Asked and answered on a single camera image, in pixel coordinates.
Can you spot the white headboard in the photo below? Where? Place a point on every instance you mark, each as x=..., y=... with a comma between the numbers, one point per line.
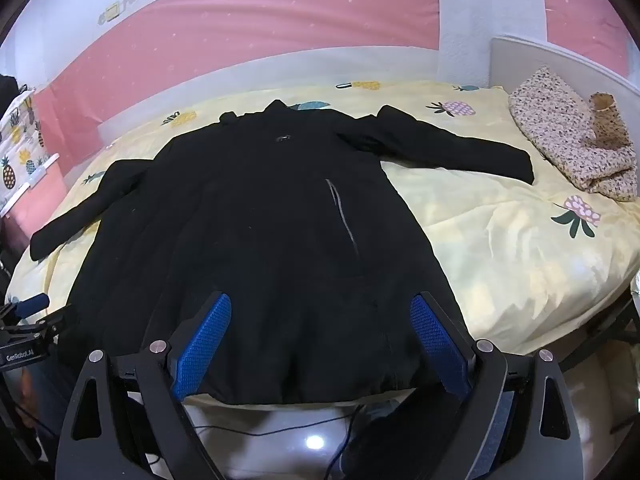
x=550, y=57

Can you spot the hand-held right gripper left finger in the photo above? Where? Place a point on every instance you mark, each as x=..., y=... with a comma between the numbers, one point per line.
x=202, y=345

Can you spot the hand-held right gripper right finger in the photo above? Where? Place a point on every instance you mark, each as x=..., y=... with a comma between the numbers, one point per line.
x=440, y=347

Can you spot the black long coat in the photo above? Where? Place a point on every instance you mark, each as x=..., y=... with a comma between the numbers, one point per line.
x=260, y=240

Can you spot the floral quilted blanket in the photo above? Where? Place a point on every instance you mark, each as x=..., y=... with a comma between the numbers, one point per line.
x=560, y=130

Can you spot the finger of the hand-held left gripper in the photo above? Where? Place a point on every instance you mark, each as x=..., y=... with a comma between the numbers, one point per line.
x=32, y=304
x=60, y=321

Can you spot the black metal stand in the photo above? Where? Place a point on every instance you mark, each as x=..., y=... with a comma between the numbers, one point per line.
x=607, y=327

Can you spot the yellow pineapple print bed sheet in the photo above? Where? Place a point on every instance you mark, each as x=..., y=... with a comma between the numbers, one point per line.
x=500, y=240

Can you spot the dark cloth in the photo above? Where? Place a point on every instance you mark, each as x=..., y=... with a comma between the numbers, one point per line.
x=11, y=97

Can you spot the pineapple print hanging organizer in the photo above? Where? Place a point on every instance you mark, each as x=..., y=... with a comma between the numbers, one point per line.
x=20, y=160

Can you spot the yellow wall sticker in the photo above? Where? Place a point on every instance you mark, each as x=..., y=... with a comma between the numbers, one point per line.
x=114, y=10

